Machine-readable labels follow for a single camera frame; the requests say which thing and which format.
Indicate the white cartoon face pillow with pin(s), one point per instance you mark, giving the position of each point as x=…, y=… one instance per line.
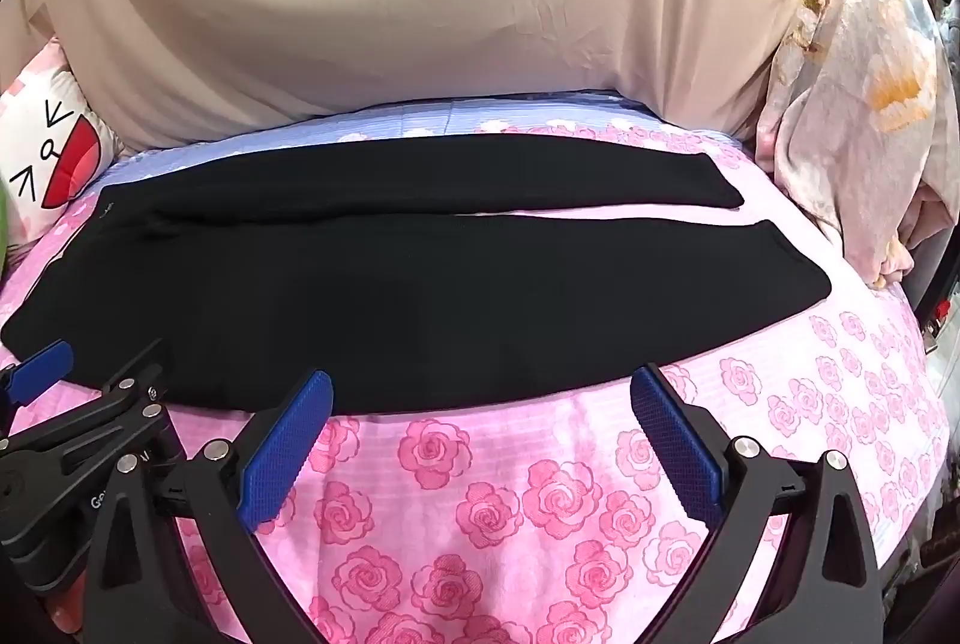
x=45, y=122

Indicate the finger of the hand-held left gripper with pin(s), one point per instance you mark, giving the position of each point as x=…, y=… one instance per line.
x=46, y=363
x=135, y=400

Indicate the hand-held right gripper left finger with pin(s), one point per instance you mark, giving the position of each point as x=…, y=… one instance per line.
x=289, y=445

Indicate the pink rose print bedsheet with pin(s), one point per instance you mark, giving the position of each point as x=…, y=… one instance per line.
x=525, y=501

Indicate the black pants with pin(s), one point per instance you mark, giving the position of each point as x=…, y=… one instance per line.
x=420, y=299

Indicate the green round pillow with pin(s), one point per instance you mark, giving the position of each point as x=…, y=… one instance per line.
x=4, y=216

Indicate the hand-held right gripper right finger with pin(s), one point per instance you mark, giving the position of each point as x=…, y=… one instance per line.
x=675, y=449

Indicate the pale floral blanket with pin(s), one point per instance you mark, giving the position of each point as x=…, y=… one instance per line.
x=847, y=111

